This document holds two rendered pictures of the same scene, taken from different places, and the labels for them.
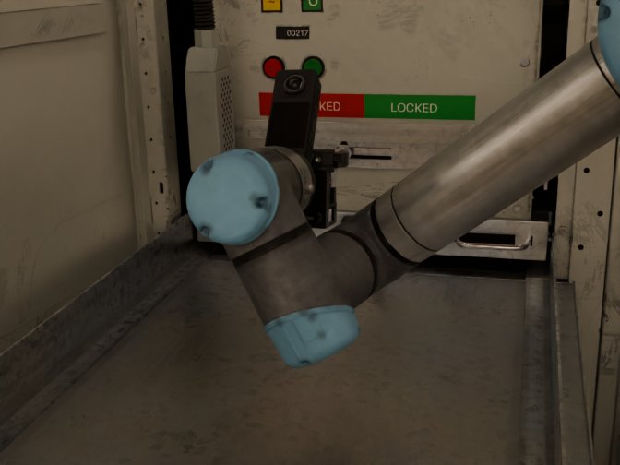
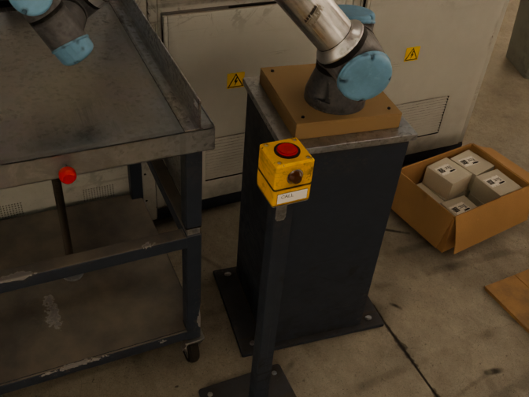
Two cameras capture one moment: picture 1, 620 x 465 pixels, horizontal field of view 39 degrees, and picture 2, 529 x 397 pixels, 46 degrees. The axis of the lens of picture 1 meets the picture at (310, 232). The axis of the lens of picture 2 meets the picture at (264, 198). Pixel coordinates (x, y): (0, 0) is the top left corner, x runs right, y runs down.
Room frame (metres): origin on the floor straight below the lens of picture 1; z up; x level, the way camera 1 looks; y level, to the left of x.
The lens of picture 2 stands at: (-0.40, 0.43, 1.57)
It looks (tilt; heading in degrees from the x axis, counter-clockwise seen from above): 40 degrees down; 318
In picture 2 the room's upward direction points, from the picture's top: 5 degrees clockwise
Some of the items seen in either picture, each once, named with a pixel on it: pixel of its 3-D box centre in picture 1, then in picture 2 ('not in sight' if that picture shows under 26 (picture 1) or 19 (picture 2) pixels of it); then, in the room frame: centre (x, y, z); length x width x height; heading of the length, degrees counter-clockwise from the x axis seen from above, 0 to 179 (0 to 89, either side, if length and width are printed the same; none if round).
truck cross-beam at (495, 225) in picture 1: (366, 227); not in sight; (1.28, -0.09, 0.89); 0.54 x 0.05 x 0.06; 76
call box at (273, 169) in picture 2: not in sight; (284, 172); (0.28, -0.22, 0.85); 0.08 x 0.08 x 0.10; 75
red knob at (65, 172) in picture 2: not in sight; (66, 172); (0.54, 0.10, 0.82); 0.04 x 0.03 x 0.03; 165
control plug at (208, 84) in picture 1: (211, 108); not in sight; (1.25, 0.14, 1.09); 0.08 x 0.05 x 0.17; 166
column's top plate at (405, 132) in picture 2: not in sight; (326, 107); (0.54, -0.59, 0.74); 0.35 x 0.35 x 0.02; 70
